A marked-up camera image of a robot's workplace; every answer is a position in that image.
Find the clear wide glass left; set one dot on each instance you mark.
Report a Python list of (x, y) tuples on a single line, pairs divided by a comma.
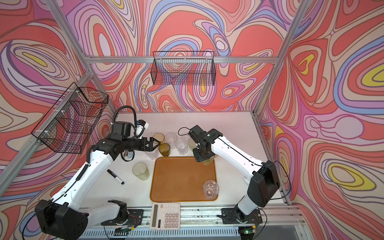
[(153, 155)]

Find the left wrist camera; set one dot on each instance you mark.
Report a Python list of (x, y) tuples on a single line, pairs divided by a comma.
[(141, 127)]

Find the black wire basket back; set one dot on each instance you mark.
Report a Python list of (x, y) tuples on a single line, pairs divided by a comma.
[(183, 68)]

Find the black wire basket left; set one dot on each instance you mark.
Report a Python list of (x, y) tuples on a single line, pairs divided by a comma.
[(73, 120)]

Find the pale yellow frosted cup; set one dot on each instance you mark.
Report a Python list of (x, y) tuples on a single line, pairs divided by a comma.
[(141, 171)]

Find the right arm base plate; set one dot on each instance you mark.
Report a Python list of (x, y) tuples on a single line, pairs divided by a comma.
[(235, 216)]

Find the pale green textured cup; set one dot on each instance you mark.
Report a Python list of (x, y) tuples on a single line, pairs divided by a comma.
[(192, 144)]

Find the small clear glass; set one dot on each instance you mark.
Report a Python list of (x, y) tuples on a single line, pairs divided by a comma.
[(185, 137)]

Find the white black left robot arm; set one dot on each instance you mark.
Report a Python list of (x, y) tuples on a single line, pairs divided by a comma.
[(62, 216)]

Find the white desk calculator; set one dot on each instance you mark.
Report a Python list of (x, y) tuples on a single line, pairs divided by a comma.
[(165, 216)]

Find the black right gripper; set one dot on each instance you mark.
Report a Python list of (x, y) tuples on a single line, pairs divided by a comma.
[(198, 158)]

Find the orange plastic tray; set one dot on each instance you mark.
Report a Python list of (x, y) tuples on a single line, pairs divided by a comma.
[(181, 179)]

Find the black marker pen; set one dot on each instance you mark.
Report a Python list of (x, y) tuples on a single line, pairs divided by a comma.
[(116, 177)]

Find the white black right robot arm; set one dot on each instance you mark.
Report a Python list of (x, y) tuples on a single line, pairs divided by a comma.
[(262, 177)]

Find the olive textured cup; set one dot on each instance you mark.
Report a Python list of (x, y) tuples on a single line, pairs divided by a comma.
[(165, 149)]

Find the yellow amber glass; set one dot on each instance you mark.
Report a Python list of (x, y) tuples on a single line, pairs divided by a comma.
[(160, 137)]

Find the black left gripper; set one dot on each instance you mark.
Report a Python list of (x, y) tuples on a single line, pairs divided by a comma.
[(150, 147)]

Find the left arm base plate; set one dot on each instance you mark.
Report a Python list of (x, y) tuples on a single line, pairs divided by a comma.
[(134, 219)]

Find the green ribbed glass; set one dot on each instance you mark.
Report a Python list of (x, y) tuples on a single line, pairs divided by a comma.
[(208, 161)]

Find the clear glass back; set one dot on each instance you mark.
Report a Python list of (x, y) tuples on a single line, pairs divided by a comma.
[(171, 139)]

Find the black wire basket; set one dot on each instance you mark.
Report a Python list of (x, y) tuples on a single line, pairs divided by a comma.
[(73, 120), (183, 68)]

